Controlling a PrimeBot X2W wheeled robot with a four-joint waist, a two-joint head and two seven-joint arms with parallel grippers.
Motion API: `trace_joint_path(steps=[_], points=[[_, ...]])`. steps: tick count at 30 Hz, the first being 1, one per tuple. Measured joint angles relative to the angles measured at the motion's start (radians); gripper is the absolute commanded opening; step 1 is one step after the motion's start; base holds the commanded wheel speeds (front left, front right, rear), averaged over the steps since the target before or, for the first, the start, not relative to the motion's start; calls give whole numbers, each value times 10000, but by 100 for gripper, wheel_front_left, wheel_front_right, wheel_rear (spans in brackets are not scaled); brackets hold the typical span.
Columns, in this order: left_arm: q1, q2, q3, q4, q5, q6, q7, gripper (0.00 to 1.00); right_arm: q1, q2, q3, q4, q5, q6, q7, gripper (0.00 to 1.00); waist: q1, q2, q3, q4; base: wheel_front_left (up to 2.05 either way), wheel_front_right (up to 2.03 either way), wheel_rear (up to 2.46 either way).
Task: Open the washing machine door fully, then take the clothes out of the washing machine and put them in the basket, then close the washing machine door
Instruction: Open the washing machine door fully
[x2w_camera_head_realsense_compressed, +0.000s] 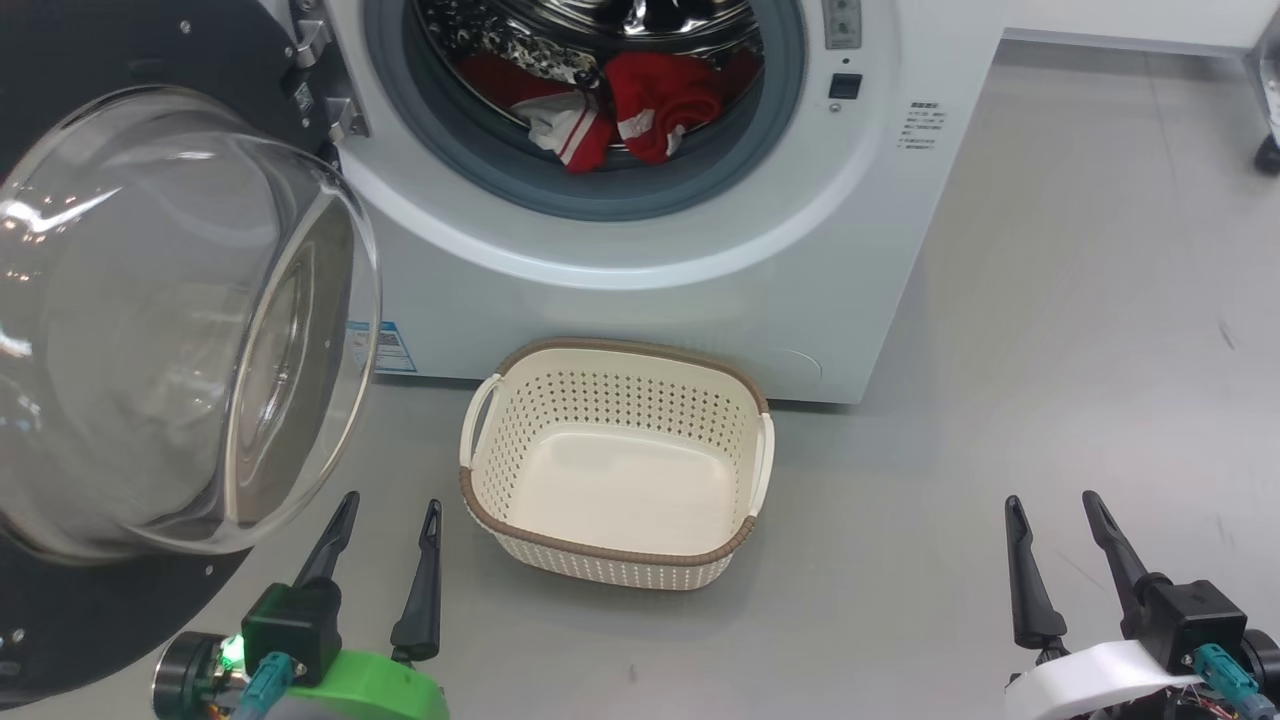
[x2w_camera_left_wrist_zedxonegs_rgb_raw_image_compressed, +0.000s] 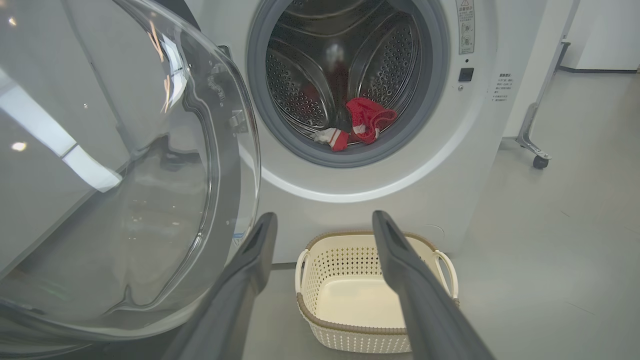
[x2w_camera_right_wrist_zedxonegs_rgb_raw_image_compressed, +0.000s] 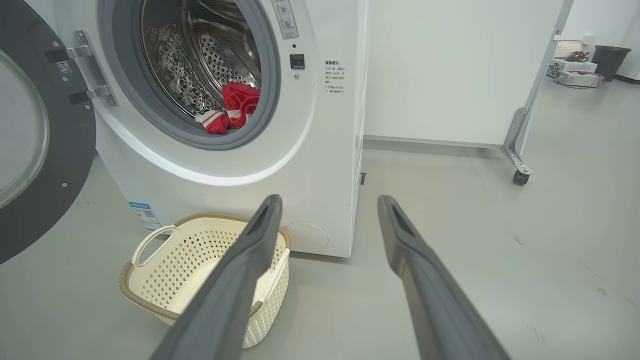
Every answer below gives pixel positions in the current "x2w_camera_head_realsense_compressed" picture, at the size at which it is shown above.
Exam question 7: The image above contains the white front-load washing machine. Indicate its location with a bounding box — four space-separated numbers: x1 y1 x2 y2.
255 0 1006 406

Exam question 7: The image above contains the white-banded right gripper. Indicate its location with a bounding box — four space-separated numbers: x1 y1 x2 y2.
1005 490 1280 720

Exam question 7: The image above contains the red and white garment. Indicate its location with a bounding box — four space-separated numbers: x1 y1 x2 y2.
460 52 761 176

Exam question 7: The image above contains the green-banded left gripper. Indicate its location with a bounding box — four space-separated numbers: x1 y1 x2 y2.
152 491 451 720

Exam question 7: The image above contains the teal-plug gripper cable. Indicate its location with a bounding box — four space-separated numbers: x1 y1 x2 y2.
1190 645 1266 720
232 652 296 720

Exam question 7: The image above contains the blue energy label sticker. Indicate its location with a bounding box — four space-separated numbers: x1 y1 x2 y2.
345 320 418 375

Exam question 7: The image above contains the grey warning sticker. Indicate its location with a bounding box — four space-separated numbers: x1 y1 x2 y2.
822 0 863 51

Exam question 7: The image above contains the teal-plug right gripper cable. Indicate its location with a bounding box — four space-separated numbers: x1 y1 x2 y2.
1190 645 1266 720

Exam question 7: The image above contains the metal door hinge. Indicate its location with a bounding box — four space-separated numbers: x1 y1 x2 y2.
288 0 371 143

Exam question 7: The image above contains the cream perforated laundry basket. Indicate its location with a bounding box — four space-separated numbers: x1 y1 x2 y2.
459 338 776 591

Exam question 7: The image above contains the teal-plug left gripper cable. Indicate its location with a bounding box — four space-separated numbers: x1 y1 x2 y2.
232 652 296 720

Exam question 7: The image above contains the white cabinet panel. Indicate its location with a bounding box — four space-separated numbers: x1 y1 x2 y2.
1000 0 1280 56

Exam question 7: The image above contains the black round glass washer door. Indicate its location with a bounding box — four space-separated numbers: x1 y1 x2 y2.
0 0 383 706

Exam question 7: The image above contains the round white filter cover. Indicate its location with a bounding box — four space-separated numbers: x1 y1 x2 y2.
770 347 823 391

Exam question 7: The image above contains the stainless steel washing machine drum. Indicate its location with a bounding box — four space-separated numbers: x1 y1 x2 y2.
410 0 766 76

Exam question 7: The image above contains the grey metal cart leg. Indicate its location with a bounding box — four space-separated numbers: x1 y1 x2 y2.
1243 10 1280 141

